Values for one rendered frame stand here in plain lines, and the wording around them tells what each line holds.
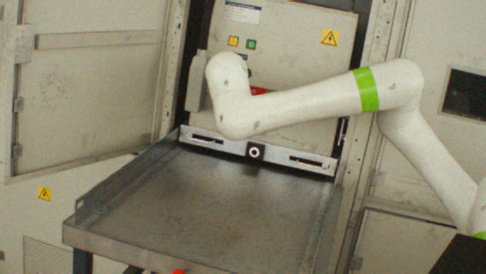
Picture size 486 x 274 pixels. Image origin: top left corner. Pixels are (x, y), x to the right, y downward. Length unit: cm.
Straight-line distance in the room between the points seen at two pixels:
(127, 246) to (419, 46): 101
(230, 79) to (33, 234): 122
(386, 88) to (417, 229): 63
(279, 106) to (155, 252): 46
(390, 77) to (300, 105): 23
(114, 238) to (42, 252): 106
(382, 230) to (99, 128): 96
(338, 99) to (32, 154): 84
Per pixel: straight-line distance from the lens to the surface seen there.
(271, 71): 182
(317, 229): 150
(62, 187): 216
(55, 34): 154
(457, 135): 178
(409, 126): 151
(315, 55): 179
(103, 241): 132
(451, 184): 145
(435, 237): 189
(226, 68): 141
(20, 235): 237
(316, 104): 138
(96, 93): 171
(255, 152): 185
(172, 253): 127
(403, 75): 140
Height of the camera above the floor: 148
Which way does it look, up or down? 17 degrees down
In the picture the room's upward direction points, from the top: 9 degrees clockwise
